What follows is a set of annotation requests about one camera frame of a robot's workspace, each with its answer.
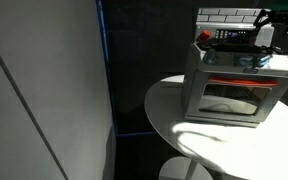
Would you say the grey toy stove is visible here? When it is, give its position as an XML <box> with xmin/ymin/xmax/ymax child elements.
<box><xmin>182</xmin><ymin>7</ymin><xmax>288</xmax><ymax>129</ymax></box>

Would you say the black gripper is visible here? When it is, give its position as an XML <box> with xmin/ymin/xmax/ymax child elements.
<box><xmin>252</xmin><ymin>8</ymin><xmax>288</xmax><ymax>36</ymax></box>

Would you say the white table pedestal base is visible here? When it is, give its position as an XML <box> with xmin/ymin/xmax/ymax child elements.
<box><xmin>158</xmin><ymin>156</ymin><xmax>214</xmax><ymax>180</ymax></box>

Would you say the blue edge strip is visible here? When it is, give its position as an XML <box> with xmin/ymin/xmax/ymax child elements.
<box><xmin>96</xmin><ymin>0</ymin><xmax>159</xmax><ymax>138</ymax></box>

